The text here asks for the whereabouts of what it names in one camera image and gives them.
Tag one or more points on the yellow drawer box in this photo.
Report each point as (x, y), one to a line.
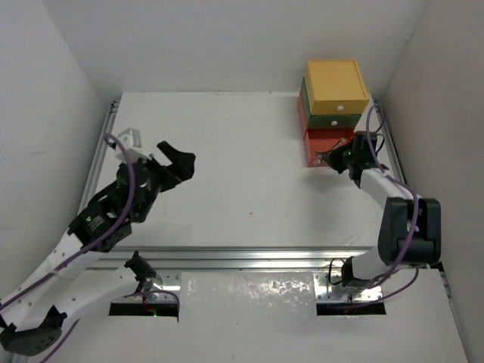
(335, 87)

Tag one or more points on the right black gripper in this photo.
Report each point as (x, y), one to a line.
(333, 156)

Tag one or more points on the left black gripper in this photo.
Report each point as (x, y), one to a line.
(161, 172)

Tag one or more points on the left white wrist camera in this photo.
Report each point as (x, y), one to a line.
(130, 139)

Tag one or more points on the red drawer box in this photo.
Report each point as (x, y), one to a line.
(322, 140)

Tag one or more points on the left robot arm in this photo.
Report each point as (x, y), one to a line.
(33, 315)

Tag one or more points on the silver combination wrench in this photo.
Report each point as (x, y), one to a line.
(342, 141)

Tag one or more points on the white front cover panel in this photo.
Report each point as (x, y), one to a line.
(249, 317)

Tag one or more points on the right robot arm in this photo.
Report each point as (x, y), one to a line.
(410, 231)

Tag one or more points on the green drawer box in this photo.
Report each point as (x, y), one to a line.
(310, 121)

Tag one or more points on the silver open-end wrench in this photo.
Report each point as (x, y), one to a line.
(321, 159)

